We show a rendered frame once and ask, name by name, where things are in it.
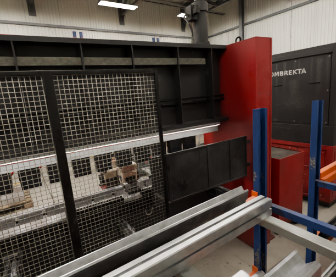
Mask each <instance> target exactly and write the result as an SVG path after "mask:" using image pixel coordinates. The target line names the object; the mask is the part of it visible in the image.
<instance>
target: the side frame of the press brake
mask: <svg viewBox="0 0 336 277"><path fill-rule="evenodd" d="M219 76H220V94H224V96H220V98H224V100H220V107H221V117H228V120H226V121H220V125H218V131H213V132H208V133H204V145H208V144H211V143H215V142H220V141H224V140H229V139H234V138H237V137H241V136H247V140H249V141H250V143H247V163H248V162H250V165H249V166H247V176H245V177H242V178H240V179H237V180H234V181H231V182H228V183H226V184H223V185H221V186H223V187H225V188H227V189H230V190H233V189H235V188H238V187H240V186H242V188H243V190H246V189H248V190H249V191H248V198H249V197H251V191H252V190H253V109H258V108H267V197H268V198H271V131H272V38H271V37H260V36H255V37H251V38H248V39H245V40H242V41H238V42H235V43H231V44H229V45H226V49H223V50H220V51H219ZM236 238H238V239H239V240H241V241H243V242H244V243H246V244H247V245H248V246H250V247H252V248H254V227H252V228H250V229H249V230H247V231H245V232H244V233H242V234H240V235H239V236H237V237H236Z"/></svg>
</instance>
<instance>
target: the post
mask: <svg viewBox="0 0 336 277"><path fill-rule="evenodd" d="M42 80H43V85H44V87H43V88H44V94H45V95H46V96H45V97H46V103H47V109H48V115H49V119H50V120H49V121H50V125H51V131H52V136H53V142H54V147H55V154H56V158H57V163H58V169H59V173H60V174H59V175H60V181H61V185H62V191H63V197H64V202H65V206H66V207H65V209H66V214H67V218H68V224H69V230H70V234H71V235H70V236H71V242H72V248H73V252H74V257H75V260H76V259H78V258H81V257H83V256H84V255H83V249H82V243H81V236H80V230H79V224H78V220H77V214H76V208H75V201H74V195H73V191H72V185H71V179H70V173H69V166H68V160H67V156H66V150H65V144H64V138H63V131H62V128H61V121H60V115H59V109H58V102H57V97H56V92H55V86H54V80H53V75H52V72H51V71H42Z"/></svg>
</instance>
